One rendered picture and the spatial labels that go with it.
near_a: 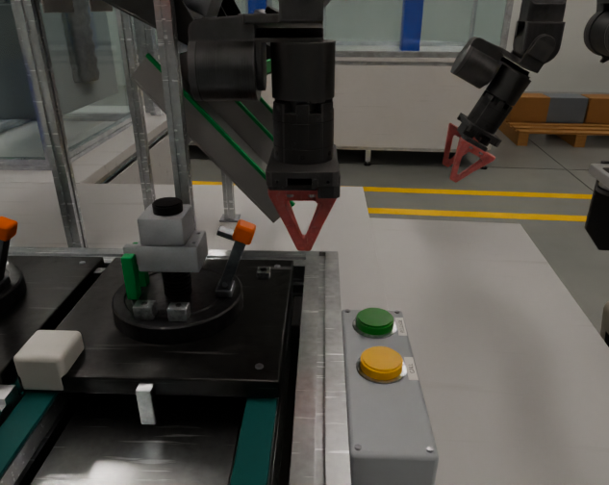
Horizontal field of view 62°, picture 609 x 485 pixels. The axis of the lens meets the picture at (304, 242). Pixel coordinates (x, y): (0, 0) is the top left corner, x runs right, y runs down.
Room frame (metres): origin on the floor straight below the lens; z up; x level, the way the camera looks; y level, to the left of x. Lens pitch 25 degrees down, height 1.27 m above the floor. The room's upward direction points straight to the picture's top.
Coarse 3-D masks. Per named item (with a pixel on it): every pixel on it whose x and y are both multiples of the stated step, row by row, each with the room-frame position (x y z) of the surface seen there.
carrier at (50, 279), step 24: (24, 264) 0.58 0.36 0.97; (48, 264) 0.58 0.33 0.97; (72, 264) 0.58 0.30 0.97; (96, 264) 0.59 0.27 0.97; (0, 288) 0.48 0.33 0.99; (24, 288) 0.51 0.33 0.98; (48, 288) 0.52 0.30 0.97; (72, 288) 0.52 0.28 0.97; (0, 312) 0.46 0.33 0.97; (24, 312) 0.47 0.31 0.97; (48, 312) 0.47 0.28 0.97; (0, 336) 0.43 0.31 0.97; (24, 336) 0.43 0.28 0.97; (0, 360) 0.39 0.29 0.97; (0, 384) 0.37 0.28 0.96
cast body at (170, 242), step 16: (160, 208) 0.47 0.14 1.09; (176, 208) 0.47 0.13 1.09; (144, 224) 0.46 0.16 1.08; (160, 224) 0.46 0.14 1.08; (176, 224) 0.46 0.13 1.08; (192, 224) 0.49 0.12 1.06; (144, 240) 0.46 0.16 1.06; (160, 240) 0.46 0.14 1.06; (176, 240) 0.46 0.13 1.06; (192, 240) 0.47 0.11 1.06; (144, 256) 0.46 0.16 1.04; (160, 256) 0.46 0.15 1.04; (176, 256) 0.46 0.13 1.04; (192, 256) 0.46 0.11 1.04
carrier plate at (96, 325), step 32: (96, 288) 0.52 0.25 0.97; (256, 288) 0.52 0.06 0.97; (288, 288) 0.52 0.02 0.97; (64, 320) 0.45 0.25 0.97; (96, 320) 0.45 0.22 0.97; (256, 320) 0.45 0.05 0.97; (288, 320) 0.48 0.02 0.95; (96, 352) 0.40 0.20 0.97; (128, 352) 0.40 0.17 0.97; (160, 352) 0.40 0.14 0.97; (192, 352) 0.40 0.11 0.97; (224, 352) 0.40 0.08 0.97; (256, 352) 0.40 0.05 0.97; (64, 384) 0.36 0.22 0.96; (96, 384) 0.36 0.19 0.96; (128, 384) 0.36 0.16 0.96; (160, 384) 0.36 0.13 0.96; (192, 384) 0.36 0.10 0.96; (224, 384) 0.36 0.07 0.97; (256, 384) 0.36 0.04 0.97
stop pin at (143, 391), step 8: (144, 384) 0.36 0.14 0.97; (152, 384) 0.36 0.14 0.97; (136, 392) 0.35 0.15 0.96; (144, 392) 0.35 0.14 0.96; (152, 392) 0.35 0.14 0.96; (144, 400) 0.35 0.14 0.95; (152, 400) 0.35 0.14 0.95; (144, 408) 0.35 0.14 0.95; (152, 408) 0.35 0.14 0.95; (144, 416) 0.35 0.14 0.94; (152, 416) 0.35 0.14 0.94
